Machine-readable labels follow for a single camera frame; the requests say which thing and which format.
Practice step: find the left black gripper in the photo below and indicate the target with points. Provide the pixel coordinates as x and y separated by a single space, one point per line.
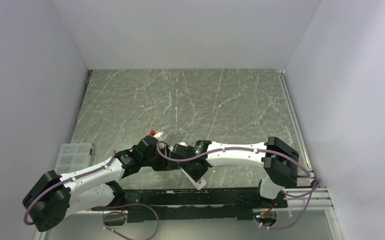
166 164

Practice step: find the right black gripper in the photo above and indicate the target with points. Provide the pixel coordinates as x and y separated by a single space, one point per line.
195 176

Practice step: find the white remote control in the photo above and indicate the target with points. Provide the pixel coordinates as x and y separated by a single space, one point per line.
195 175

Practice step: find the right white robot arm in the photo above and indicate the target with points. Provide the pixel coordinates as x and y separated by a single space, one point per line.
275 157

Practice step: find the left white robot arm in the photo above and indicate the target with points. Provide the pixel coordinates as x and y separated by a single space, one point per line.
56 196

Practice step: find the clear plastic organizer box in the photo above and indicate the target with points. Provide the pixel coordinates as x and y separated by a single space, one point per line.
73 157

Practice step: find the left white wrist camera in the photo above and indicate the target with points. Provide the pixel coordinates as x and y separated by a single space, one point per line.
159 135

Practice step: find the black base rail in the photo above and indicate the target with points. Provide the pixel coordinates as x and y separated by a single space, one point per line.
241 203

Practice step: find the aluminium frame rail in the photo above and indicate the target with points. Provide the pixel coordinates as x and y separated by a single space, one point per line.
302 147

